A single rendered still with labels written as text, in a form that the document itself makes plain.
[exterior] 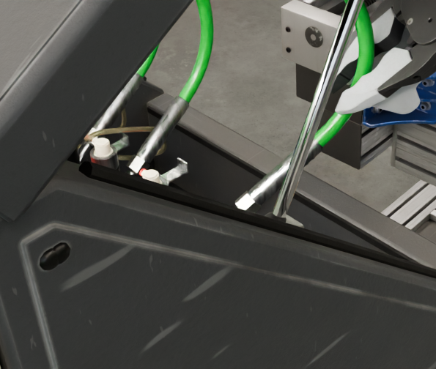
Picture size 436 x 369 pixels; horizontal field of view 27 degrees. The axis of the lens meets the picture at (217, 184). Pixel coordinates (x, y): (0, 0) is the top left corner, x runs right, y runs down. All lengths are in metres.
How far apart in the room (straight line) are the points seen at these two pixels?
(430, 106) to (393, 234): 0.45
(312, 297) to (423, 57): 0.32
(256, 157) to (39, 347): 0.82
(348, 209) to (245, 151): 0.17
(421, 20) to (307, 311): 0.35
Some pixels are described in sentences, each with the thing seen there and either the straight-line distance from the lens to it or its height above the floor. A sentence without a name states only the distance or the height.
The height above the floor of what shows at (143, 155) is 1.07.
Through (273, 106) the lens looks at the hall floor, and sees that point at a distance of 2.99.
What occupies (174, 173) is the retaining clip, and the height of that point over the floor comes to 1.09.
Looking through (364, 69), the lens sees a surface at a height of 1.22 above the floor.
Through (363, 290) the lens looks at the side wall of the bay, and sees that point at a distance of 0.56.
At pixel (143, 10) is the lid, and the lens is 0.31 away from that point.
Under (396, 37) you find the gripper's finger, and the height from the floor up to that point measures 1.25.
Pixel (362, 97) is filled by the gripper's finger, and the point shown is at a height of 1.21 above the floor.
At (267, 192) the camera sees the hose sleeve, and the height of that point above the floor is 1.12.
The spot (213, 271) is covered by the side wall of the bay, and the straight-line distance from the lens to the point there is 0.43.
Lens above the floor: 1.65
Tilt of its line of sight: 38 degrees down
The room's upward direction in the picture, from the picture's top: 5 degrees counter-clockwise
